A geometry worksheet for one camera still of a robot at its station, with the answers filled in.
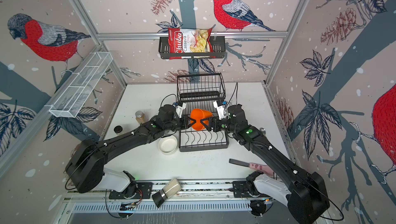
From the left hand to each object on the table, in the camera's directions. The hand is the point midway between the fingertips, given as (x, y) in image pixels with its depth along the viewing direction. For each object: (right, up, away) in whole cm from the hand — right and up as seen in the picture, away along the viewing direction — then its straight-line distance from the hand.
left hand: (196, 122), depth 78 cm
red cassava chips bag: (-4, +37, +12) cm, 39 cm away
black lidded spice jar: (-45, -5, +7) cm, 46 cm away
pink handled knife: (+35, -24, 0) cm, 43 cm away
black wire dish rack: (+2, +17, +33) cm, 37 cm away
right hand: (+3, 0, -3) cm, 4 cm away
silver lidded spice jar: (-34, +1, +12) cm, 36 cm away
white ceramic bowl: (-17, -15, +9) cm, 24 cm away
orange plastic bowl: (+1, +3, +4) cm, 5 cm away
